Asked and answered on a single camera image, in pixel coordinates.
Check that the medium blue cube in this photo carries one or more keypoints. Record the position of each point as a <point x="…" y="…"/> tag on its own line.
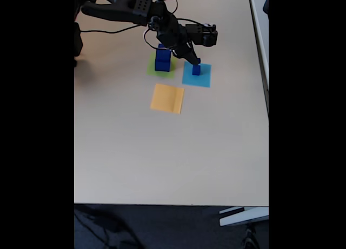
<point x="162" y="54"/>

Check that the black chair base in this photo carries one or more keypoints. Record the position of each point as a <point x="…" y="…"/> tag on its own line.
<point x="251" y="238"/>

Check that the dark blue object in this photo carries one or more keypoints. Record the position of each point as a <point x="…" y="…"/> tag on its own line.
<point x="266" y="4"/>

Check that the white adjacent table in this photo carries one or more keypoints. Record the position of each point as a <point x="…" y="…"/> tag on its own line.
<point x="259" y="43"/>

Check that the orange paper square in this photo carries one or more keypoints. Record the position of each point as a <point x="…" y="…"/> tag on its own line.
<point x="167" y="100"/>

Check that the white table foot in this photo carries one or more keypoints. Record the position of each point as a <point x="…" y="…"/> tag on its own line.
<point x="243" y="218"/>

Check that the black camera box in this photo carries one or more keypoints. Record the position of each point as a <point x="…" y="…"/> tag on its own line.
<point x="202" y="35"/>

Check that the small blue cube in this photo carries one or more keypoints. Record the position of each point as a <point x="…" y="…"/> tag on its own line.
<point x="196" y="70"/>

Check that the green paper square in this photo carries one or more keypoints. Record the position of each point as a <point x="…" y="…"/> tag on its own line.
<point x="151" y="70"/>

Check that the light blue paper square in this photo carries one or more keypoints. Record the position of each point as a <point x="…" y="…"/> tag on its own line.
<point x="205" y="80"/>

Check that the large blue cube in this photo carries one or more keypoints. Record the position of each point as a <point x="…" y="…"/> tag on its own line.
<point x="162" y="66"/>

